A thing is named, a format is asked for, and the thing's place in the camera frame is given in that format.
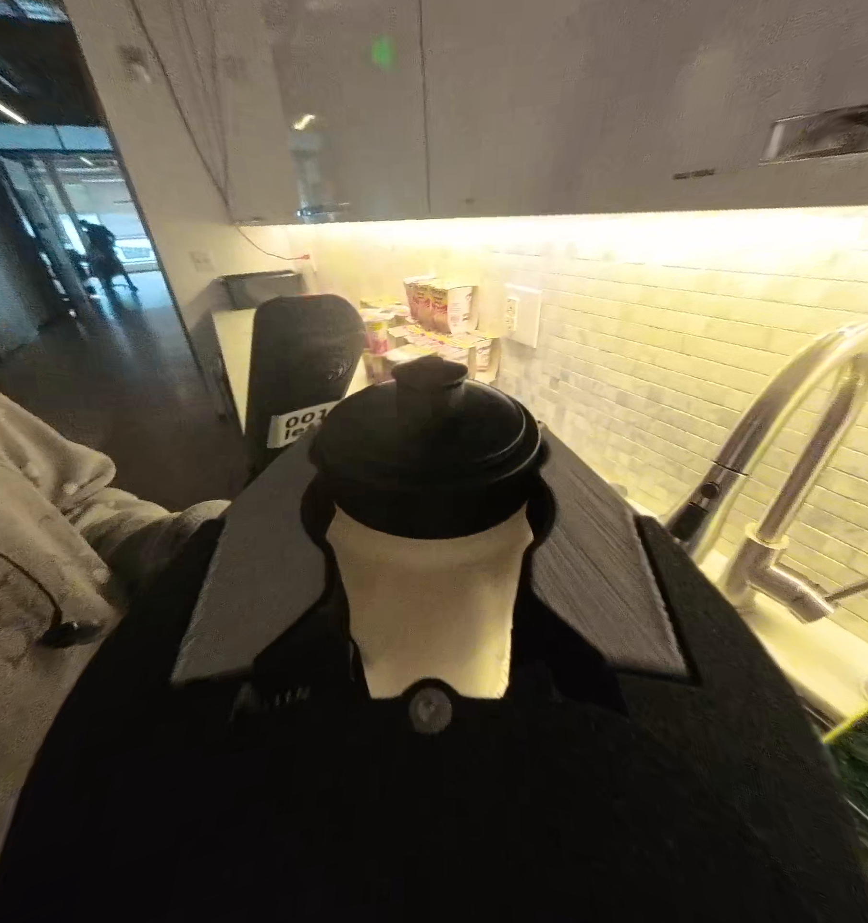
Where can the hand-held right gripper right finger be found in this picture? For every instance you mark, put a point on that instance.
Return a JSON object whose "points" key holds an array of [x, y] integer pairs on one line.
{"points": [[600, 562]]}

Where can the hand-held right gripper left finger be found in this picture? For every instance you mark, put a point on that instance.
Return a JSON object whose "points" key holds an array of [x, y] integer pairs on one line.
{"points": [[261, 562]]}

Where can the black bottle cap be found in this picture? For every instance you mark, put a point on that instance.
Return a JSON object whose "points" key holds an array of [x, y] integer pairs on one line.
{"points": [[427, 447]]}

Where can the black box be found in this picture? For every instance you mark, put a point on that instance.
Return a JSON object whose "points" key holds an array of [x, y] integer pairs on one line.
{"points": [[261, 288]]}

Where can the stack of noodle cup packs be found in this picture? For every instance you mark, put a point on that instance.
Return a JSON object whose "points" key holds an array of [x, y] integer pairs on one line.
{"points": [[441, 303]]}

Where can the chrome kitchen faucet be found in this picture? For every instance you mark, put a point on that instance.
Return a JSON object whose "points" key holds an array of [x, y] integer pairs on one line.
{"points": [[773, 533]]}

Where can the person's grey hoodie torso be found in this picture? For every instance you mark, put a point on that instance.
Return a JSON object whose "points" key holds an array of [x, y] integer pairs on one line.
{"points": [[8, 721]]}

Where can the under-cabinet light strip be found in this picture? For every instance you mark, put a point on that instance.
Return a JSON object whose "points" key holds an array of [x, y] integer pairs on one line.
{"points": [[585, 234]]}

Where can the yellow green scrub sponge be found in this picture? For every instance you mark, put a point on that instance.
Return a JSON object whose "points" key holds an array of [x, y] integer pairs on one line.
{"points": [[866, 764]]}

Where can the grey upper cabinets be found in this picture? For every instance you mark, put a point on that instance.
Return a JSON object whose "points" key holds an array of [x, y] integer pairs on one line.
{"points": [[549, 94]]}

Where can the small wall plate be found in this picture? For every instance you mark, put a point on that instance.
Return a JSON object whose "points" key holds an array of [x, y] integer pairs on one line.
{"points": [[201, 260]]}

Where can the white wall outlet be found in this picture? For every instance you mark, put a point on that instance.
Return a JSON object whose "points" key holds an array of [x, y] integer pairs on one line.
{"points": [[523, 315]]}

